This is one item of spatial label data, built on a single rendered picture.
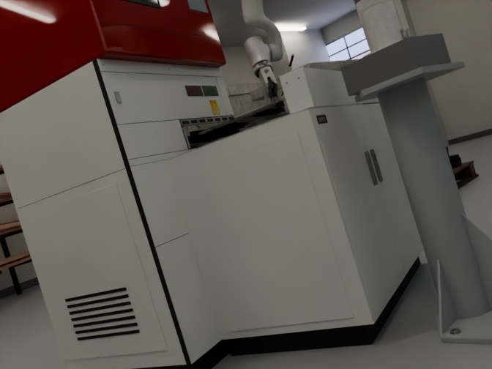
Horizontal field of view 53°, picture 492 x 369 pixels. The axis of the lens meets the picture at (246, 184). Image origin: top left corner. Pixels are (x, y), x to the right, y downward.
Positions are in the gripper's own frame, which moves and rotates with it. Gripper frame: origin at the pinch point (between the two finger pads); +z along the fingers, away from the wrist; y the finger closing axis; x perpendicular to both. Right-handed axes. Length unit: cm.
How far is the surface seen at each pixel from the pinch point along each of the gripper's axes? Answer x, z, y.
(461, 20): -573, -425, 700
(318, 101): -8.3, 19.7, -29.6
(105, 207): 76, 25, -6
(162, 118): 46.0, -5.0, -5.3
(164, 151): 49, 9, -5
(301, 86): -3.4, 14.8, -34.6
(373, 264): -11, 75, -6
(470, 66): -567, -336, 741
